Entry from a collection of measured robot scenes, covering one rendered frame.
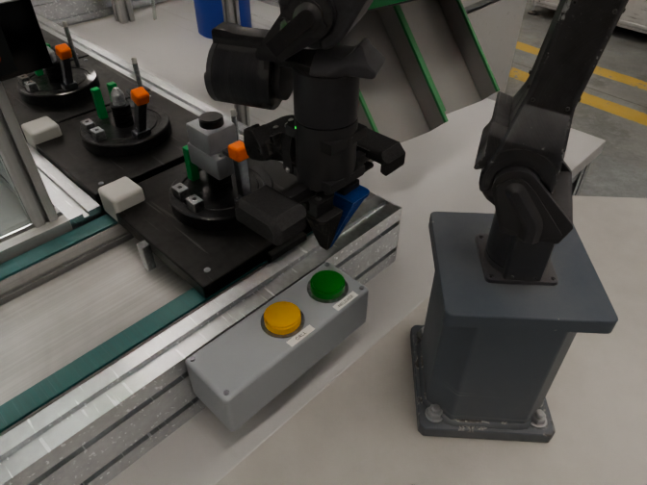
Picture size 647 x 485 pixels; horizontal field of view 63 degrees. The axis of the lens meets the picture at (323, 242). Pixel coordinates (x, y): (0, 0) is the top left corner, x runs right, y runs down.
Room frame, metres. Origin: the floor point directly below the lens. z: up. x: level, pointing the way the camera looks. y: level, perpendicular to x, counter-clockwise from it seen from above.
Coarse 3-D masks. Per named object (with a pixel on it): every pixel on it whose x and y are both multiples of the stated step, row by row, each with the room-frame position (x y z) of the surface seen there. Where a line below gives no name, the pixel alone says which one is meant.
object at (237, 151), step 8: (232, 144) 0.55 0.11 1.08; (240, 144) 0.55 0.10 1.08; (224, 152) 0.56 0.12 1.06; (232, 152) 0.55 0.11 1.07; (240, 152) 0.54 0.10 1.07; (240, 160) 0.54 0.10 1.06; (240, 168) 0.54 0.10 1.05; (240, 176) 0.54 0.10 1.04; (248, 176) 0.55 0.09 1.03; (240, 184) 0.55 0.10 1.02; (248, 184) 0.55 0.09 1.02; (240, 192) 0.55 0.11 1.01; (248, 192) 0.55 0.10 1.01
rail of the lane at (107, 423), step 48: (336, 240) 0.51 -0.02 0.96; (384, 240) 0.56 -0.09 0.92; (240, 288) 0.43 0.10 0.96; (192, 336) 0.36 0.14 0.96; (96, 384) 0.30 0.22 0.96; (144, 384) 0.30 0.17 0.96; (48, 432) 0.25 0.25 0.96; (96, 432) 0.26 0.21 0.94; (144, 432) 0.28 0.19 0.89; (0, 480) 0.20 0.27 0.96; (48, 480) 0.22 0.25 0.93; (96, 480) 0.24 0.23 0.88
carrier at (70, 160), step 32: (96, 96) 0.78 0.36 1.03; (160, 96) 0.91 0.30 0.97; (32, 128) 0.75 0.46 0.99; (64, 128) 0.79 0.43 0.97; (96, 128) 0.72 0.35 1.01; (128, 128) 0.75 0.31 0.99; (160, 128) 0.75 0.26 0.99; (64, 160) 0.69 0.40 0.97; (96, 160) 0.69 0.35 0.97; (128, 160) 0.69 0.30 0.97; (160, 160) 0.69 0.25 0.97; (96, 192) 0.60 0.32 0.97
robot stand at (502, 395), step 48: (432, 240) 0.40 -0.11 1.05; (576, 240) 0.40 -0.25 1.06; (432, 288) 0.40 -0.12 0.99; (480, 288) 0.33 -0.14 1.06; (528, 288) 0.33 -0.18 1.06; (576, 288) 0.33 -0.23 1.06; (432, 336) 0.36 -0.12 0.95; (480, 336) 0.31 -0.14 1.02; (528, 336) 0.30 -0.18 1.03; (432, 384) 0.33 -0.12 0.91; (480, 384) 0.30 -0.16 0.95; (528, 384) 0.30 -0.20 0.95; (432, 432) 0.30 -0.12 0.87; (480, 432) 0.29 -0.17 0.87; (528, 432) 0.29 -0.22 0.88
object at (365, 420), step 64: (640, 256) 0.59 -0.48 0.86; (640, 320) 0.46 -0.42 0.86; (384, 384) 0.37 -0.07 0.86; (576, 384) 0.37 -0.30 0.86; (640, 384) 0.37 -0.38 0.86; (256, 448) 0.28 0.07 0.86; (320, 448) 0.28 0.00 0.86; (384, 448) 0.28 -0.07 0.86; (448, 448) 0.28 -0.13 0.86; (512, 448) 0.28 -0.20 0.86; (576, 448) 0.28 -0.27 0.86; (640, 448) 0.28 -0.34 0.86
